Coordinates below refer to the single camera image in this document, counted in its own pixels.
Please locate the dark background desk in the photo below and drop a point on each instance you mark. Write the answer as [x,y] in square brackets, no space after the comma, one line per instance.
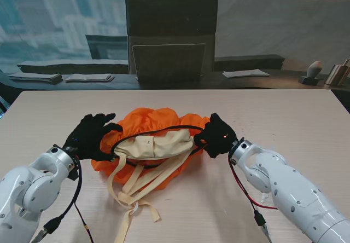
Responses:
[273,83]

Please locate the white paper sheets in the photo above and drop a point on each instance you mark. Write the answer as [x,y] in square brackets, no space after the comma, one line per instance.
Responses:
[246,73]

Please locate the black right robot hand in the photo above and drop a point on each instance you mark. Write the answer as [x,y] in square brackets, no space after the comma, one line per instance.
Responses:
[218,139]

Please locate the cream fabric backpack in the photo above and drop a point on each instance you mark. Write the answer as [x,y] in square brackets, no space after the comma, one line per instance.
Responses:
[164,144]

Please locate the orange rain cover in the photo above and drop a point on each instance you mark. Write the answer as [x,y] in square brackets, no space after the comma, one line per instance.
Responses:
[153,117]

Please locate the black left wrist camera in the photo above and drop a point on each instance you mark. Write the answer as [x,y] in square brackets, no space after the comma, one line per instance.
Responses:
[73,174]

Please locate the grey vase on base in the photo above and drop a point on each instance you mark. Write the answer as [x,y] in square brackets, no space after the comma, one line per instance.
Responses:
[314,70]

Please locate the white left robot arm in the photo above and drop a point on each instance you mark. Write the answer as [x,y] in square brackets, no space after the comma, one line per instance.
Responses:
[27,188]

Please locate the thin grey paper stack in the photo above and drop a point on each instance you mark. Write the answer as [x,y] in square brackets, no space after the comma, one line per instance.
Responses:
[90,78]

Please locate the copper coloured books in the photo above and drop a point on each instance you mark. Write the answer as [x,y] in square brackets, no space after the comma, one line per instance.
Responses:
[339,74]

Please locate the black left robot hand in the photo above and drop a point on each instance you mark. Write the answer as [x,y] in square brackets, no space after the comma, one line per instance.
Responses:
[87,139]

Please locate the thick grey paper stack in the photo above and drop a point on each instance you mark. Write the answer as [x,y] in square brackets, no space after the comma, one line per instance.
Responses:
[35,77]

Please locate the dark office chair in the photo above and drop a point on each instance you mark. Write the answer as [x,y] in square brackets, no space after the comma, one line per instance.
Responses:
[169,21]

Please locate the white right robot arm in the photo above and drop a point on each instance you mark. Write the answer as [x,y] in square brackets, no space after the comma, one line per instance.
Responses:
[287,188]

